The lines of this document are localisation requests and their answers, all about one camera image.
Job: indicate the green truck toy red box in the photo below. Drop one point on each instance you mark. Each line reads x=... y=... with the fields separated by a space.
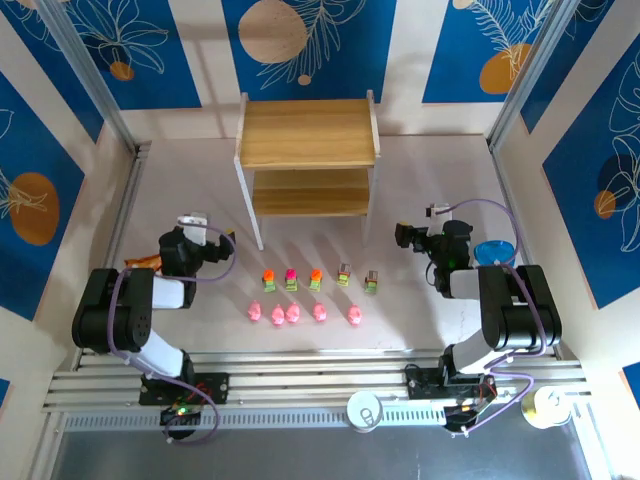
x=370 y=282
x=343 y=276

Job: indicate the pink plastic pig toy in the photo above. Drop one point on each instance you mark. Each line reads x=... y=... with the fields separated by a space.
x=277 y=315
x=254 y=311
x=355 y=315
x=292 y=313
x=320 y=313

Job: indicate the green truck toy pink ball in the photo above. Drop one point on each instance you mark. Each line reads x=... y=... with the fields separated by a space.
x=290 y=280

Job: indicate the green truck toy orange ball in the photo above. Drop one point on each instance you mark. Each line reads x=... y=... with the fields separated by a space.
x=315 y=280
x=268 y=281

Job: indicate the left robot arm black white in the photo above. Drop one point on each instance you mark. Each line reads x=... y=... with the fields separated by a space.
x=115 y=310

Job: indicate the orange snack chips bag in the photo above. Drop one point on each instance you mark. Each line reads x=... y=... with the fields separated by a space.
x=142 y=261

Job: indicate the blue bowl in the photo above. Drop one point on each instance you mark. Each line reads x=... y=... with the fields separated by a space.
x=492 y=250

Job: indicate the black controller board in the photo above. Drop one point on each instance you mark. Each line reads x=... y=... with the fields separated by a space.
x=181 y=414
x=467 y=412

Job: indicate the silver pull tab can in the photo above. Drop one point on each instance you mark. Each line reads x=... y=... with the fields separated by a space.
x=365 y=407

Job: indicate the yellowish white can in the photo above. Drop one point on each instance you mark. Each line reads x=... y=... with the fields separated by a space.
x=545 y=407

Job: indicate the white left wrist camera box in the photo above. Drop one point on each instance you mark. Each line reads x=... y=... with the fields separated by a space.
x=192 y=230

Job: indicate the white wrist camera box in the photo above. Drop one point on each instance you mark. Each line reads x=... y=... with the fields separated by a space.
x=440 y=210
x=192 y=230

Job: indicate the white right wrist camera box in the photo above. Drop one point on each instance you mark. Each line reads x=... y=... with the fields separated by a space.
x=440 y=210

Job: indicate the wooden shelf white frame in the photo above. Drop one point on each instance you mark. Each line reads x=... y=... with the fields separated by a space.
x=300 y=130

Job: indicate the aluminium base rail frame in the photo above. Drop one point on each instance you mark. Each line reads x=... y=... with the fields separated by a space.
x=310 y=370

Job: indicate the aluminium corner post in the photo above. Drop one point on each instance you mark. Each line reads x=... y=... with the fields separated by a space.
x=540 y=55
x=85 y=65

